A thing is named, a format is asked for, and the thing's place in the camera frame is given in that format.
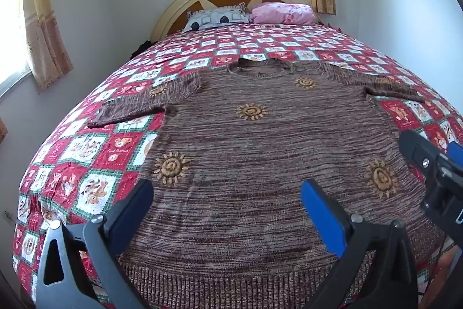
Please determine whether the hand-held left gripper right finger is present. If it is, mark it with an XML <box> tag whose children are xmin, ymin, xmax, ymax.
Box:
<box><xmin>301</xmin><ymin>180</ymin><xmax>420</xmax><ymax>309</ymax></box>

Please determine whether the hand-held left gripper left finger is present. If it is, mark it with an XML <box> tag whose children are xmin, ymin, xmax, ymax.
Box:
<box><xmin>34</xmin><ymin>180</ymin><xmax>155</xmax><ymax>309</ymax></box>

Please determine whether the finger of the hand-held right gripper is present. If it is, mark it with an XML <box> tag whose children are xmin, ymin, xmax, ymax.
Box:
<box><xmin>398</xmin><ymin>130</ymin><xmax>440</xmax><ymax>170</ymax></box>
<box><xmin>447</xmin><ymin>142</ymin><xmax>463</xmax><ymax>169</ymax></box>

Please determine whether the brown knitted sweater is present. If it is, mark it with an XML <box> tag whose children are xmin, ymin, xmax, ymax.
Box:
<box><xmin>87</xmin><ymin>57</ymin><xmax>448</xmax><ymax>308</ymax></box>

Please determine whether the red patchwork blanket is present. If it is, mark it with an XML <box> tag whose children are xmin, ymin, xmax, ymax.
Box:
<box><xmin>11</xmin><ymin>23</ymin><xmax>463</xmax><ymax>309</ymax></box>

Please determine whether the dark cloth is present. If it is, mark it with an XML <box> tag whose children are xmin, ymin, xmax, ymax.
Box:
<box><xmin>130</xmin><ymin>40</ymin><xmax>153</xmax><ymax>59</ymax></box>

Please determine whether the pink pillow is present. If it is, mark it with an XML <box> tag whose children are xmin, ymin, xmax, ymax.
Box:
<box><xmin>249</xmin><ymin>2</ymin><xmax>318</xmax><ymax>26</ymax></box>

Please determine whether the cream wooden headboard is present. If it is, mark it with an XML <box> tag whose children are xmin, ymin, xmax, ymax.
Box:
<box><xmin>150</xmin><ymin>0</ymin><xmax>319</xmax><ymax>42</ymax></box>

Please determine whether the grey patterned pillow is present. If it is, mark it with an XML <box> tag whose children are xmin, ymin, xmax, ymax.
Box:
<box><xmin>182</xmin><ymin>3</ymin><xmax>250</xmax><ymax>33</ymax></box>

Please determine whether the window with white frame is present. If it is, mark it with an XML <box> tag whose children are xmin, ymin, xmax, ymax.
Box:
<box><xmin>0</xmin><ymin>0</ymin><xmax>32</xmax><ymax>100</ymax></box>

